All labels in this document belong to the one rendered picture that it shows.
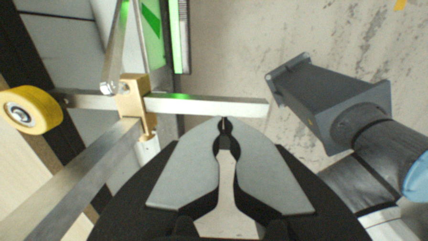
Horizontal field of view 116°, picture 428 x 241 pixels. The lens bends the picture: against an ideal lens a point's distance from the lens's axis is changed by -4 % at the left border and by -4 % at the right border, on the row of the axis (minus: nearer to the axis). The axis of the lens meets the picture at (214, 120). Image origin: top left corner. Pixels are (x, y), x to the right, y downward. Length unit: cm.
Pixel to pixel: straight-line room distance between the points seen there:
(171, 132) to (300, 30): 102
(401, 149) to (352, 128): 14
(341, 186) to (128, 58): 76
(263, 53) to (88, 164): 108
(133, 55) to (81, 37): 13
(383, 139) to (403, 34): 108
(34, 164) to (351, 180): 80
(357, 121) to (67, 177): 73
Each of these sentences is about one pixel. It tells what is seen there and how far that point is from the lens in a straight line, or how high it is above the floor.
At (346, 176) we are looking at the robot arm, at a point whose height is 80.
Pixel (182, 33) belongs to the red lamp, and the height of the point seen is 70.
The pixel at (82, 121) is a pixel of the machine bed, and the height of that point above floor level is 78.
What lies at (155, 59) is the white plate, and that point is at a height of 76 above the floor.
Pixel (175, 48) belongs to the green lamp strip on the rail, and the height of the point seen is 70.
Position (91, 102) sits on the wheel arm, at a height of 84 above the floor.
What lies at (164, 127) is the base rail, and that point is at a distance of 50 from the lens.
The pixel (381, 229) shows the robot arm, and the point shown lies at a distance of 60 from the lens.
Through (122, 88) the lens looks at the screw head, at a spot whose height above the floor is 87.
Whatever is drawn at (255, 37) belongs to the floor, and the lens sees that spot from 111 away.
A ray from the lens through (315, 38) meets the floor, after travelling 125.
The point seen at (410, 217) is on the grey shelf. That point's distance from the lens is 325.
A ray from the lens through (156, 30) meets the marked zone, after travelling 37.
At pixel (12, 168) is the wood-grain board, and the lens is 56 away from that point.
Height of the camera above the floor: 109
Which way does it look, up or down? 60 degrees down
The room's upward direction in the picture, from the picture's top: 175 degrees counter-clockwise
